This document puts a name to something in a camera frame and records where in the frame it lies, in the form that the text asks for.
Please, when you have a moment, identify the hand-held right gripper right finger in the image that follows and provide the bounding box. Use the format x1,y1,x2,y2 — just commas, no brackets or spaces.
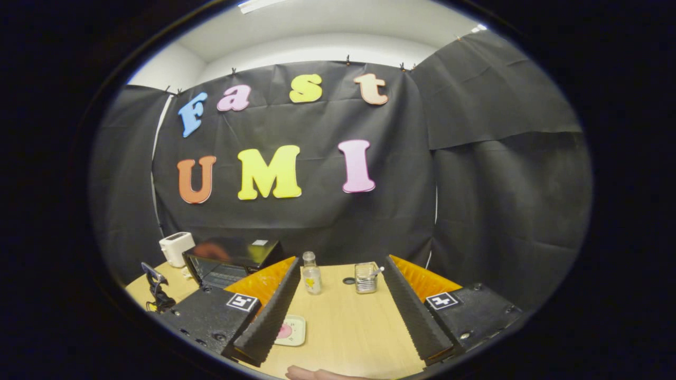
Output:
383,254,524,366

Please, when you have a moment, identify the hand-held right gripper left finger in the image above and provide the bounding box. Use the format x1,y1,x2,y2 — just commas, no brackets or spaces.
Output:
157,256,303,367

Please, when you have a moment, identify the cream rectangular food plate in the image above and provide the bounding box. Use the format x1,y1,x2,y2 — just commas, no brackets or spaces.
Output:
274,315,307,347

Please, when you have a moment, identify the black electric oven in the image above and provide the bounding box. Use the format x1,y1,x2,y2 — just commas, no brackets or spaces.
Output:
182,237,286,290

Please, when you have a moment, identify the white countertop appliance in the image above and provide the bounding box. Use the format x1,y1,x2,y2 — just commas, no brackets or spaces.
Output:
159,232,195,268

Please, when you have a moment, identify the clear bottle with yellow label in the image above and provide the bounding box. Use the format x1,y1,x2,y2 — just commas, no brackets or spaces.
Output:
302,251,322,295

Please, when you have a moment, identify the large ceiling light panel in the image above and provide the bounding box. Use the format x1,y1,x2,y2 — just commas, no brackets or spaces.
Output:
238,0,288,14

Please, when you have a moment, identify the metal wire basket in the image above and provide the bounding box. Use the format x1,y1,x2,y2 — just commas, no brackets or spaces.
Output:
354,262,379,295

